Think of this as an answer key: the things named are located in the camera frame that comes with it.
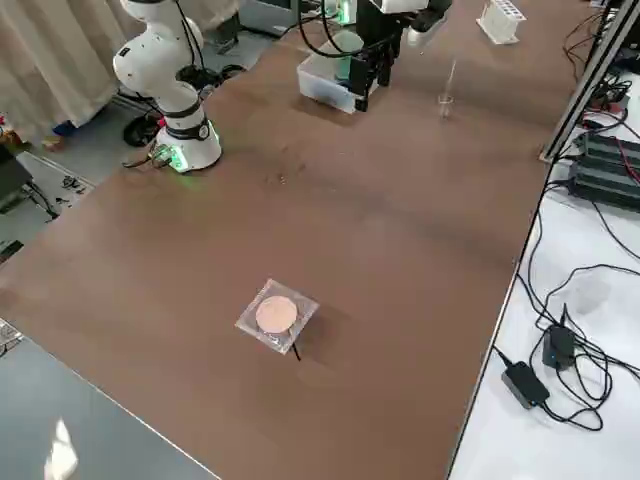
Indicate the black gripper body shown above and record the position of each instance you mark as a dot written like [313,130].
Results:
[370,30]

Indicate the green cloth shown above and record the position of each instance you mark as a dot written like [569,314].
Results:
[344,70]

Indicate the glass test tube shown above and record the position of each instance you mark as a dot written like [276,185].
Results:
[449,85]

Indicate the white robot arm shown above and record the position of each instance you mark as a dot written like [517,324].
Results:
[150,70]

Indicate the translucent plastic storage box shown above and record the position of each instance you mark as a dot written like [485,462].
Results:
[320,85]

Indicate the white test tube rack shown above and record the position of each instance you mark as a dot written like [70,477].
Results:
[500,22]

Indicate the liquid droplets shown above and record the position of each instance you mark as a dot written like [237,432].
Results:
[283,176]

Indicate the small black hub box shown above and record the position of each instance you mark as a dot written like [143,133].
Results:
[559,345]

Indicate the black caster wheel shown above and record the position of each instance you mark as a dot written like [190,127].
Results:
[135,132]

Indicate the black finned power unit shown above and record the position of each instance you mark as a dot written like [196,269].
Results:
[605,175]

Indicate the black tripod stand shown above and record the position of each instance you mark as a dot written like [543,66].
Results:
[296,354]

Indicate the clear plastic cup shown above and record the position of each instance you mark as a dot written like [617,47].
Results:
[590,297]

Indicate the beige curtain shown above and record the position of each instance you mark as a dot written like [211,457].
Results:
[50,60]

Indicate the black power adapter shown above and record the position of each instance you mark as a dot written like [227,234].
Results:
[525,385]

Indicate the black equipment case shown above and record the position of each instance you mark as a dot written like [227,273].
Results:
[12,175]

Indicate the white side desk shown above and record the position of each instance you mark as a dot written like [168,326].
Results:
[500,450]

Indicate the grey side table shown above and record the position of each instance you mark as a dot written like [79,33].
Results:
[60,400]

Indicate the aluminium frame post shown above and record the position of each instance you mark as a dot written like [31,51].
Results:
[575,105]

